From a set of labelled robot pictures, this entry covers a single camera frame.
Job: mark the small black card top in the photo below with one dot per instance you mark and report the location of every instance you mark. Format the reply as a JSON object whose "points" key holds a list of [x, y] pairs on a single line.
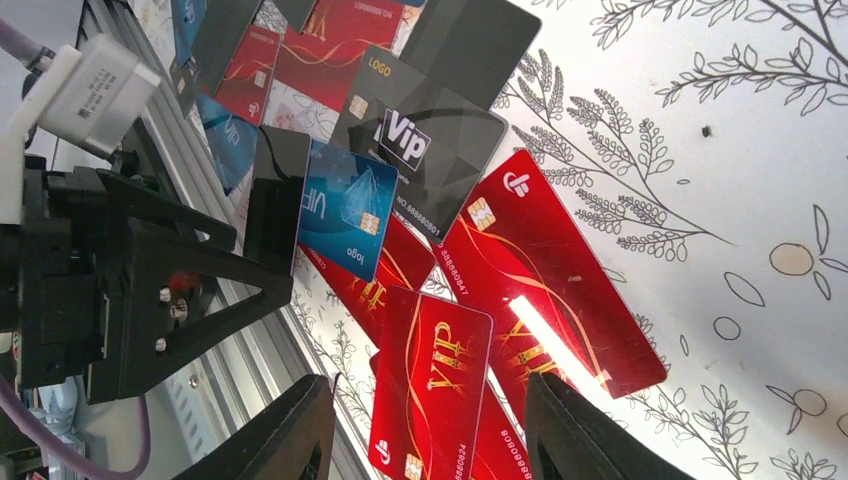
{"points": [[471, 47]]}

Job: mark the bottom red card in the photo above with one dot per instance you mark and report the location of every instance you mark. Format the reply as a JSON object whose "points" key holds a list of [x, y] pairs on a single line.
{"points": [[497, 437]]}

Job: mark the black vip card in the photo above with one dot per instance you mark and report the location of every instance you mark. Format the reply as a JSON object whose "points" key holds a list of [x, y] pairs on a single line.
{"points": [[439, 142]]}

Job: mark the red card lower left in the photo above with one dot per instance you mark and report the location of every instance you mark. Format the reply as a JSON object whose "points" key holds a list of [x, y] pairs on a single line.
{"points": [[247, 82]]}

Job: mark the front red vip card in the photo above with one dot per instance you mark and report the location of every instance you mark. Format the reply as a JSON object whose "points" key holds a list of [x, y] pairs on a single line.
{"points": [[418, 324]]}

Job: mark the red card right of pile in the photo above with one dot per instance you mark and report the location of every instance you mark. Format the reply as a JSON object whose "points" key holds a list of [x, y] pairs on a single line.
{"points": [[515, 253]]}

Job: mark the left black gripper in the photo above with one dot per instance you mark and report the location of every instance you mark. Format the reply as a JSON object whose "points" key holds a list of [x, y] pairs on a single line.
{"points": [[90, 305]]}

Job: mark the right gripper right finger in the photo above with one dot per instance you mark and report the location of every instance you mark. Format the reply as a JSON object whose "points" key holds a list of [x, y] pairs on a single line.
{"points": [[569, 438]]}

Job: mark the grey slotted cable duct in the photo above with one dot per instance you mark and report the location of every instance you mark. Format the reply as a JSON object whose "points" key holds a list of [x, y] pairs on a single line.
{"points": [[192, 417]]}

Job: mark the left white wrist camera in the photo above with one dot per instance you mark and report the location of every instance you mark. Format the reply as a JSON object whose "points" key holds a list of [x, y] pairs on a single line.
{"points": [[88, 96]]}

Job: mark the floral patterned table mat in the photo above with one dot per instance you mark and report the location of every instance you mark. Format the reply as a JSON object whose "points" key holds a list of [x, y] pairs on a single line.
{"points": [[701, 146]]}

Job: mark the aluminium rail frame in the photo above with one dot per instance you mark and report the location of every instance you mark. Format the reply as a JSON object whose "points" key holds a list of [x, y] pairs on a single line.
{"points": [[243, 374]]}

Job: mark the blue card far left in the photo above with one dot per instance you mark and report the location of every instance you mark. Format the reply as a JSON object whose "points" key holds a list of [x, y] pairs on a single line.
{"points": [[187, 16]]}

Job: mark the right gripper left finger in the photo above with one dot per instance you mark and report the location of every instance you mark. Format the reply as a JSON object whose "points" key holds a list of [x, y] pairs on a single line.
{"points": [[292, 438]]}

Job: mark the red card upper left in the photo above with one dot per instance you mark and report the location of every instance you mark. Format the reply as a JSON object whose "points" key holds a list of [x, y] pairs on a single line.
{"points": [[322, 61]]}

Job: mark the blue card centre pile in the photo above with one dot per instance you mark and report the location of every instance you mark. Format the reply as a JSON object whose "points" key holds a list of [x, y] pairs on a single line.
{"points": [[345, 208]]}

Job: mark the blue card front left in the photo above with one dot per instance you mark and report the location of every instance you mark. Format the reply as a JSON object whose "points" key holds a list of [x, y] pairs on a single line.
{"points": [[232, 141]]}

